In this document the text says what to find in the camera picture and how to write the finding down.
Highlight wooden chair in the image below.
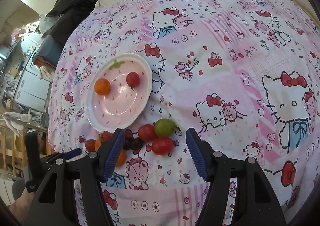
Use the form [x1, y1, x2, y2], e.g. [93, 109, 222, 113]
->
[0, 123, 27, 178]

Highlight white plastic bag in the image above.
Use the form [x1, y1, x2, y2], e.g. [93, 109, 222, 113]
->
[39, 14, 57, 34]

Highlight red cherry tomato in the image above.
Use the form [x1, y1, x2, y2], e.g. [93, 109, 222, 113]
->
[138, 124, 157, 142]
[126, 72, 140, 90]
[151, 137, 174, 155]

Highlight left hand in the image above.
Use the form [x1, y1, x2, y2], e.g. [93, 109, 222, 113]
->
[8, 188, 35, 224]

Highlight teal sofa armrest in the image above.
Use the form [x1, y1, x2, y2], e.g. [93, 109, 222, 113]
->
[32, 35, 63, 69]

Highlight pink strawberry plate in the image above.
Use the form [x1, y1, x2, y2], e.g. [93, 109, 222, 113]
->
[85, 54, 152, 132]

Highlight white kitchen cabinet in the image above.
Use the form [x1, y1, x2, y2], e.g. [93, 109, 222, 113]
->
[13, 48, 52, 112]

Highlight dark purple grape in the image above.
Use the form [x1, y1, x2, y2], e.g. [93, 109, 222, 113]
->
[123, 129, 134, 150]
[130, 137, 144, 152]

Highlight black clothing pile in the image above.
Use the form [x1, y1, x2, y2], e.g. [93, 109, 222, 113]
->
[46, 0, 98, 45]

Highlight hello kitty pink bedsheet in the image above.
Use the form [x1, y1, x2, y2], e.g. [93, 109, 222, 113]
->
[48, 0, 319, 225]

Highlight large orange mandarin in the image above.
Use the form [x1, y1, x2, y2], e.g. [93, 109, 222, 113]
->
[94, 78, 111, 95]

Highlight green grape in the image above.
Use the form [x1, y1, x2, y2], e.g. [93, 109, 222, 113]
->
[154, 118, 175, 138]

